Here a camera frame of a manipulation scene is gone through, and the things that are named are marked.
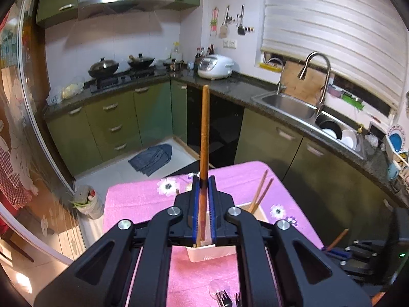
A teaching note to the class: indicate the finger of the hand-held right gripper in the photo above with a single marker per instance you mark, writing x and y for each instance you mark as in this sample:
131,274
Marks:
351,251
364,270

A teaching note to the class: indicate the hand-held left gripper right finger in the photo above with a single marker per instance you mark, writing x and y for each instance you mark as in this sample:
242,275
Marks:
212,224

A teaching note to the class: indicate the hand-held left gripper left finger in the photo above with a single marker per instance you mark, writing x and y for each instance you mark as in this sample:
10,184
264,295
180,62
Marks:
195,224

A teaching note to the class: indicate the white plastic utensil holder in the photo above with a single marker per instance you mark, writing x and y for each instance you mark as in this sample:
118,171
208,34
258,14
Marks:
204,254

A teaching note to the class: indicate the clear plastic spoon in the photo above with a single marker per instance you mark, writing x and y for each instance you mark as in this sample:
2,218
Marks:
215,286

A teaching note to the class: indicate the black plastic fork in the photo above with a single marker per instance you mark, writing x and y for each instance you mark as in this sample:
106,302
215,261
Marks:
223,299
238,300

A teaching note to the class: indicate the pink floral tablecloth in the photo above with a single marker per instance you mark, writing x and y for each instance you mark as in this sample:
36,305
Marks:
137,198

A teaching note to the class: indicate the blue grey floor cloth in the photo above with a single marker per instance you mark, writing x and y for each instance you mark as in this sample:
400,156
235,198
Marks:
151,160

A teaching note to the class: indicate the light blue cup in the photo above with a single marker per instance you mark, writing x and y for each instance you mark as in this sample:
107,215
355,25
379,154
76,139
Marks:
393,171

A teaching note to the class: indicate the black built-in dishwasher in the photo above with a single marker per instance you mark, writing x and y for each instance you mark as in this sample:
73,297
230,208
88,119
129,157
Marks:
223,124

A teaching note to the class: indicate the trash bin with bag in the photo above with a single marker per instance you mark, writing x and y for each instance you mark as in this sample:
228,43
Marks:
89,204

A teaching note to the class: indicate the white bowl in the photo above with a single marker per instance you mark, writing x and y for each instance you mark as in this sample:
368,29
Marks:
349,139

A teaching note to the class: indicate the crumpled clear plastic bag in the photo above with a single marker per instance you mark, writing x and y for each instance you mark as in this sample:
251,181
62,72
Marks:
371,140

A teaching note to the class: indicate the blue and white plate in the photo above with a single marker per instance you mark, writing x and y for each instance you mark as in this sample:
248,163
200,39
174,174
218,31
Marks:
395,140

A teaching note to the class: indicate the black bowl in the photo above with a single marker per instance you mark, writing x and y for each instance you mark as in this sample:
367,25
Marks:
329,124

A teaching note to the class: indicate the steel kitchen sink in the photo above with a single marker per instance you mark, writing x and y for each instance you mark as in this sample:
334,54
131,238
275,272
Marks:
287,108

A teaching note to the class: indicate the dark granite countertop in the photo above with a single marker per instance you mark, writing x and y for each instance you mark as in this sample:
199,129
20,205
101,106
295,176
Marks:
242,89

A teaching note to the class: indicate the green base cabinets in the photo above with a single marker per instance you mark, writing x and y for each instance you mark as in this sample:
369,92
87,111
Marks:
105,118

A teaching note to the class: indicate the green container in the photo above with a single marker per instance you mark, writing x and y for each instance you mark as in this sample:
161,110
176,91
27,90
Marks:
353,102

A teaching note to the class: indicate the small steel faucet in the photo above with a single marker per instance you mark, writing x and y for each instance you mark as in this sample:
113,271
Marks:
280,83

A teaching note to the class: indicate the white rice cooker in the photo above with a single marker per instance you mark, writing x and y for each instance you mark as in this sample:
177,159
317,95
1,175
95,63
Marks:
215,67

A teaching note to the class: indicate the tall steel faucet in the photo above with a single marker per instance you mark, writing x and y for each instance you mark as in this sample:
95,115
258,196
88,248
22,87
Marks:
324,96

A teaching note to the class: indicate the small white cup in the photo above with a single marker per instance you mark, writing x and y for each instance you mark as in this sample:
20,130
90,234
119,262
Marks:
191,65

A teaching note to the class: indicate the small steel pot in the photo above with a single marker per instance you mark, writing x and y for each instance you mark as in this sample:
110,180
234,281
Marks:
174,66

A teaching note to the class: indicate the purple container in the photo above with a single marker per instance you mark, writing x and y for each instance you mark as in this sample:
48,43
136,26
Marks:
335,92

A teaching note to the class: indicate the black gas stove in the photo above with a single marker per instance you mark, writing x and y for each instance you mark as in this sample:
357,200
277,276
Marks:
127,78

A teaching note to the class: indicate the wooden cutting board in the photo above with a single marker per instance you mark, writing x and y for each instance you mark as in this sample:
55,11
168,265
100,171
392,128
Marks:
303,83

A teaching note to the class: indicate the yellow tray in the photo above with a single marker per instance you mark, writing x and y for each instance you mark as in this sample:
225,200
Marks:
270,66

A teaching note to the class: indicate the black wok with lid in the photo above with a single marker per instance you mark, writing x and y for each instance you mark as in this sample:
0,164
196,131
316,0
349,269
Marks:
141,62
103,68

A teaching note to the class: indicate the group of sauce bottles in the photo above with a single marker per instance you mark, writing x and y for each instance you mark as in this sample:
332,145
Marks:
203,52

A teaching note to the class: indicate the cooking oil bottle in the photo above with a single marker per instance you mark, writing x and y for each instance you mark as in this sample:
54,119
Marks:
175,51

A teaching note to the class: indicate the plastic bags of food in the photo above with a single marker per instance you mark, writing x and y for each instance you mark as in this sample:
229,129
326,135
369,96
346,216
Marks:
68,91

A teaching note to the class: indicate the red checked apron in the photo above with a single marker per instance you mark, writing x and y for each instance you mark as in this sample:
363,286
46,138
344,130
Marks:
12,182

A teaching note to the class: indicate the hanging beige spatula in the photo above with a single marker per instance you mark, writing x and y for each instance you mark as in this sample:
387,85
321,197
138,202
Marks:
224,32

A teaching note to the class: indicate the hanging black spatula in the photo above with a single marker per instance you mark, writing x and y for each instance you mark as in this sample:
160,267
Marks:
241,30

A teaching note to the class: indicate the floral sliding glass door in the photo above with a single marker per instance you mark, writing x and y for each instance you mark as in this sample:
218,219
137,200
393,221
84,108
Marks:
28,118

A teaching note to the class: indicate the pink hanging rack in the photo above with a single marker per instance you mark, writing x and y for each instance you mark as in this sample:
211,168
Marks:
214,22

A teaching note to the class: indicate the white window blind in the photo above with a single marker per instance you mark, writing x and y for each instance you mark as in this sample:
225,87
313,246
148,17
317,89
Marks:
326,22

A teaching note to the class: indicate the white wall socket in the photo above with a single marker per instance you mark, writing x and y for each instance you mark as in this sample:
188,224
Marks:
229,43

